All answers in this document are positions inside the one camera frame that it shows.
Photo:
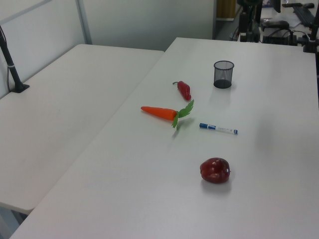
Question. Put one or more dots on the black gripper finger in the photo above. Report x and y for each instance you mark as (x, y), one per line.
(243, 27)
(255, 31)

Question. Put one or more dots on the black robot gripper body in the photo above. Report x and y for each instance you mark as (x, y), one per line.
(254, 10)

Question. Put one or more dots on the white marker with blue cap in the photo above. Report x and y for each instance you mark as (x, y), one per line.
(216, 128)

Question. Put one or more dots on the black electronics box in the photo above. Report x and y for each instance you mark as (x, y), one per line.
(274, 39)

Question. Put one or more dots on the black handheld device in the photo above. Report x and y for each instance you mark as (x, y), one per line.
(276, 24)

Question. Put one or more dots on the black monitor stand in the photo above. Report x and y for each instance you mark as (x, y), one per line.
(276, 6)

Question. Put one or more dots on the wooden board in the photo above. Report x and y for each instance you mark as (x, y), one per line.
(225, 8)

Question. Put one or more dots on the black keyboard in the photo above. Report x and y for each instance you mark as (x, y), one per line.
(304, 15)

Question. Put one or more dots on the black mesh pen cup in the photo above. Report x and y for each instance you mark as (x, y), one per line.
(219, 74)

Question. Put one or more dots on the red chili pepper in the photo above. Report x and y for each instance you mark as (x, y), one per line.
(184, 89)

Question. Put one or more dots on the orange carrot with green leaves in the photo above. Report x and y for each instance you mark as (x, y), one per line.
(159, 112)

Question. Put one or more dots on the dark red apple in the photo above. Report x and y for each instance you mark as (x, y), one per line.
(214, 170)

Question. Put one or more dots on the white side table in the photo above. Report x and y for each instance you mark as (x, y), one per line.
(62, 112)

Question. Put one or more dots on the black camera clamp stand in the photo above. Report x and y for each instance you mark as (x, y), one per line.
(311, 46)

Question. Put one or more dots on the grey partition frame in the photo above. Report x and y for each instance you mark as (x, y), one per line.
(83, 22)

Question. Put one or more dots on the black camera pole stand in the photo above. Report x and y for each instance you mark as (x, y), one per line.
(12, 71)

